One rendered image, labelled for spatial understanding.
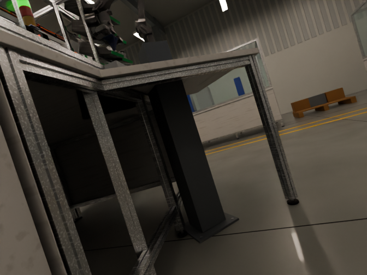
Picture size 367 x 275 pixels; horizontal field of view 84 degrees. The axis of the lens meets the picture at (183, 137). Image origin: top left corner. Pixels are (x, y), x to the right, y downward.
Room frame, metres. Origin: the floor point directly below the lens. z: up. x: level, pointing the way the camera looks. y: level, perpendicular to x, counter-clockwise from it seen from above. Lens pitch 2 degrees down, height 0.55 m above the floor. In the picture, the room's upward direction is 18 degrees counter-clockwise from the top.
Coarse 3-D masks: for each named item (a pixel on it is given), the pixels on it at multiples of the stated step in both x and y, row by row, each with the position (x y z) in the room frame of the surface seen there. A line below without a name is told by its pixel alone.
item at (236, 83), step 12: (240, 48) 4.56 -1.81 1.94; (240, 72) 4.61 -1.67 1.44; (264, 72) 4.45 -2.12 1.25; (216, 84) 4.81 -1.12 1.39; (228, 84) 4.72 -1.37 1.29; (240, 84) 4.63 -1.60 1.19; (264, 84) 4.47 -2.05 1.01; (192, 96) 5.03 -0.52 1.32; (204, 96) 4.93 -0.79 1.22; (216, 96) 4.84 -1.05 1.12; (228, 96) 4.75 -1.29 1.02; (192, 108) 5.06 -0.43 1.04
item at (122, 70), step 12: (252, 48) 1.06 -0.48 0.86; (168, 60) 0.86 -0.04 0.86; (180, 60) 0.88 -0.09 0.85; (192, 60) 0.91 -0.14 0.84; (204, 60) 0.93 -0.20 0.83; (216, 60) 0.97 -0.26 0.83; (108, 72) 0.75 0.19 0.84; (120, 72) 0.77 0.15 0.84; (132, 72) 0.79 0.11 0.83; (144, 72) 0.83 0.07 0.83; (228, 72) 1.31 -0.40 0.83; (156, 84) 1.06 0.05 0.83; (192, 84) 1.33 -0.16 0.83; (204, 84) 1.45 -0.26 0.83; (120, 108) 1.36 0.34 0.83
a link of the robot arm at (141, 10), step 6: (138, 0) 1.14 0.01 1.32; (138, 6) 1.14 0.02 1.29; (144, 6) 1.15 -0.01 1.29; (138, 12) 1.14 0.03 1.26; (144, 12) 1.15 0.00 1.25; (138, 18) 1.14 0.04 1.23; (144, 18) 1.14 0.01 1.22; (138, 24) 1.13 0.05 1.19; (144, 24) 1.13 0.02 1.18; (138, 30) 1.12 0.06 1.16
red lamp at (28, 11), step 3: (21, 6) 0.99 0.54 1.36; (24, 6) 0.99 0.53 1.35; (27, 6) 1.00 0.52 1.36; (21, 9) 0.99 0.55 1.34; (24, 9) 0.99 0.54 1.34; (27, 9) 1.00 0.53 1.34; (30, 9) 1.01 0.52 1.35; (21, 12) 0.99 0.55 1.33; (24, 12) 0.99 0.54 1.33; (27, 12) 0.99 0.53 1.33; (30, 12) 1.00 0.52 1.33; (21, 15) 0.99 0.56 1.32; (24, 15) 0.99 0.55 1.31; (27, 15) 0.99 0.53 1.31; (30, 15) 1.00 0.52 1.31
